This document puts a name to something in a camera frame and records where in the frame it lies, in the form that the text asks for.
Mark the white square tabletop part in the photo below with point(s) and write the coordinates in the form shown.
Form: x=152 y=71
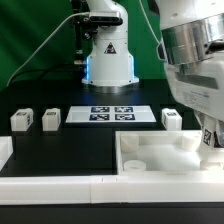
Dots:
x=162 y=151

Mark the white marker sheet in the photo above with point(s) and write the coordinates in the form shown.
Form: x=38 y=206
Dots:
x=110 y=114

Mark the white front fence rail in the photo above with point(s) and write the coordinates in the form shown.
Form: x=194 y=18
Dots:
x=108 y=189

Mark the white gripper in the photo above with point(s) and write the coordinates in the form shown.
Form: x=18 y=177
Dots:
x=203 y=91

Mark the white left fence block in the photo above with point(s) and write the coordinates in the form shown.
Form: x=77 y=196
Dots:
x=6 y=150

